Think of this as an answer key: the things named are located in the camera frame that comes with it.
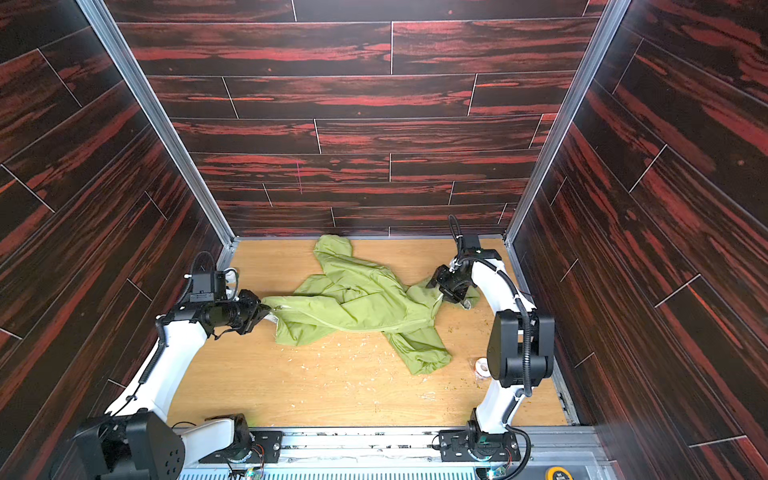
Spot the green zip-up jacket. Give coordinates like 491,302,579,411
263,235,452,375

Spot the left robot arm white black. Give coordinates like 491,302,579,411
74,290,271,479

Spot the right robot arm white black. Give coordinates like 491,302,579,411
427,258,555,458

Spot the yellow round tape measure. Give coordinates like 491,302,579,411
545,466,574,480

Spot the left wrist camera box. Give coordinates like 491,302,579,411
184,271,228,303

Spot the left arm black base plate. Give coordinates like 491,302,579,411
200,429,283,465

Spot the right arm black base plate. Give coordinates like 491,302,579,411
433,428,522,463

